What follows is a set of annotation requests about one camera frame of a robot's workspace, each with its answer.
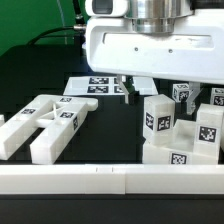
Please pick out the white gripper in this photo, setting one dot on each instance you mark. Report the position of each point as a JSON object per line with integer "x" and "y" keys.
{"x": 194, "y": 52}

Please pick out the white chair seat part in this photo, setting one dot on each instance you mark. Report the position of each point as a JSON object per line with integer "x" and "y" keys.
{"x": 180, "y": 151}

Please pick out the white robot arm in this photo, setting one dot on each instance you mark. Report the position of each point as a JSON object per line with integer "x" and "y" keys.
{"x": 158, "y": 17}

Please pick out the white part left edge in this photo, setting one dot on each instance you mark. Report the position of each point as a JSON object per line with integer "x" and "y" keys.
{"x": 2, "y": 120}

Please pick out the white marker base plate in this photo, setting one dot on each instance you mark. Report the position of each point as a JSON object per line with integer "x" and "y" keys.
{"x": 101, "y": 85}

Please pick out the white chair back frame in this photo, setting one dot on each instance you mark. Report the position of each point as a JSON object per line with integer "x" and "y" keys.
{"x": 59, "y": 117}

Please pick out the white front barrier rail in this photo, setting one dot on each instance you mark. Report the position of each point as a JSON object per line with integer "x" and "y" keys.
{"x": 112, "y": 179}

